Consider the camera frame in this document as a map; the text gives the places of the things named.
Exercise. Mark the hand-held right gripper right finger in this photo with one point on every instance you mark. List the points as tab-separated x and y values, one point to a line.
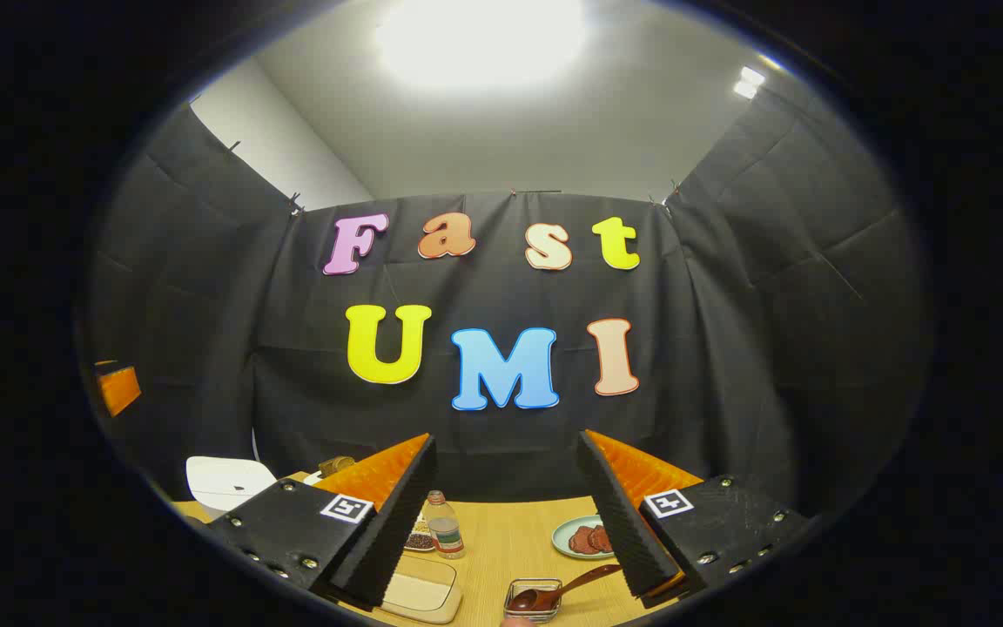
623	522

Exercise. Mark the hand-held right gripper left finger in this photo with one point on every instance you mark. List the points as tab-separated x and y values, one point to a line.
393	531

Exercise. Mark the brown wooden spoon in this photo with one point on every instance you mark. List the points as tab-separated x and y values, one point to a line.
536	599

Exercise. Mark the white rice cooker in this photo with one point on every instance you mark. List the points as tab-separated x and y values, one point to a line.
227	479

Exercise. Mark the red meat slice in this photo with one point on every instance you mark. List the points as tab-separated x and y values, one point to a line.
580	542
602	538

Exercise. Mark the white divided bean dish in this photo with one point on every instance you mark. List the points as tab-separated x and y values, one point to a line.
420	540

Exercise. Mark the clear plastic water bottle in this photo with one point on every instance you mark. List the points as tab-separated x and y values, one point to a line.
445	527

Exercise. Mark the pale green plate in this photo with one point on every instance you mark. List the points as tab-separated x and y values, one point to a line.
561	540

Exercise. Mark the black backdrop cloth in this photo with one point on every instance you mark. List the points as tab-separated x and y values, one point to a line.
728	348

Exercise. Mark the small ceiling light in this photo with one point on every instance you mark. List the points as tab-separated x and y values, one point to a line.
749	83

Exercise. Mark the large ceiling light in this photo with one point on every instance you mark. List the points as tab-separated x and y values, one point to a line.
480	39

